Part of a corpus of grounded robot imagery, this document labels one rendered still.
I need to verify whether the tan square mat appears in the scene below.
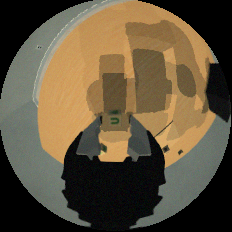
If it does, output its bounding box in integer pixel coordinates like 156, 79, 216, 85
154, 121, 180, 149

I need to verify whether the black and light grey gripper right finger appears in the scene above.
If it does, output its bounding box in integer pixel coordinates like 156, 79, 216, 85
127, 115, 166, 186

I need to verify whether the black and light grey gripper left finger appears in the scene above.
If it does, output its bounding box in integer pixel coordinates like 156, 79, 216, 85
61, 116, 102, 180

